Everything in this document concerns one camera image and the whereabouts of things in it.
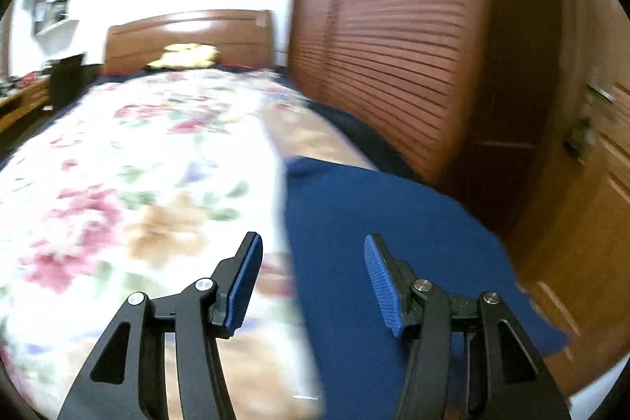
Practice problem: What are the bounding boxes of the blue suit jacket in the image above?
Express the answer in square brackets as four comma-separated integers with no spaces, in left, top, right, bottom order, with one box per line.
[283,157,572,420]

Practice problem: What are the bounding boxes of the dark desk chair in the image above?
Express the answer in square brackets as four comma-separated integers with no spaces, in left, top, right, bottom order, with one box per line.
[49,53,89,111]

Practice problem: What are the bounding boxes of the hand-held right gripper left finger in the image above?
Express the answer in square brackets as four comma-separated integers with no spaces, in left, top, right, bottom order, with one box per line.
[56,230,264,420]

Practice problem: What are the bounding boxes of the floral blanket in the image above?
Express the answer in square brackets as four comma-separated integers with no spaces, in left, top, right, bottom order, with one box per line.
[0,68,375,420]

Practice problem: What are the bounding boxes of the wooden louvred wardrobe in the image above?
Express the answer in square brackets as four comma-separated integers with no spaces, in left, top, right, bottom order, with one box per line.
[287,0,562,224]

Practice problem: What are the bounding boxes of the yellow plush toy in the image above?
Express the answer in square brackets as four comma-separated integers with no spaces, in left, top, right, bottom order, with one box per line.
[145,42,220,70]

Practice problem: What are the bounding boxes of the wooden desk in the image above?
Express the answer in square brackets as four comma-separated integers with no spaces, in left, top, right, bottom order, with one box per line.
[0,73,55,133]

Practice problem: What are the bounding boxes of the wooden bed headboard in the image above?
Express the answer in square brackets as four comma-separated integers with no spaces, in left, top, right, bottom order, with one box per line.
[103,9,276,76]

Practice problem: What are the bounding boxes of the wooden door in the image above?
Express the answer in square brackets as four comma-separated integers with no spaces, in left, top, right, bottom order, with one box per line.
[507,0,630,401]

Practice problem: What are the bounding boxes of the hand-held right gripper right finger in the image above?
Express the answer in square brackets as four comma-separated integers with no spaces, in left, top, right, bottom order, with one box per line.
[363,233,574,420]

